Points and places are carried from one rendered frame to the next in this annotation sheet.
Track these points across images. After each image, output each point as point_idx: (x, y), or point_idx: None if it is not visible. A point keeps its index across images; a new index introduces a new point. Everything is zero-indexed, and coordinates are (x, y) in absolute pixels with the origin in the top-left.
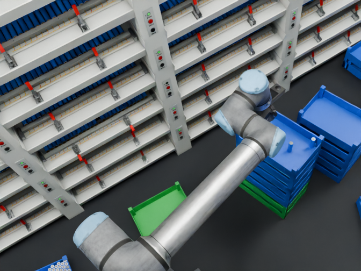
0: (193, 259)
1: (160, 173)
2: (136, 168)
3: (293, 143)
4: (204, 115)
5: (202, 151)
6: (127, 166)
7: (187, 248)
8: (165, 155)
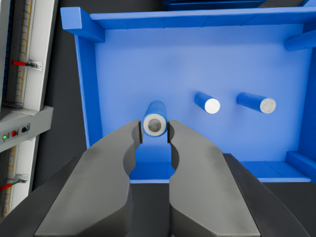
0: (162, 208)
1: (54, 161)
2: (24, 192)
3: (240, 71)
4: (18, 66)
5: (68, 103)
6: (13, 200)
7: (148, 203)
8: (35, 150)
